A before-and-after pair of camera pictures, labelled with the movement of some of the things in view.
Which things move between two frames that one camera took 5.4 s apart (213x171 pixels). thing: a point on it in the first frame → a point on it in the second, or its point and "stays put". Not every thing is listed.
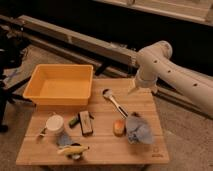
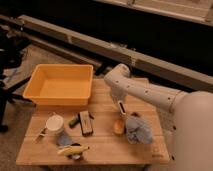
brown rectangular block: [85, 123] stays put
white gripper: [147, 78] → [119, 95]
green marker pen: [73, 122] stays put
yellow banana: [74, 149] stays put
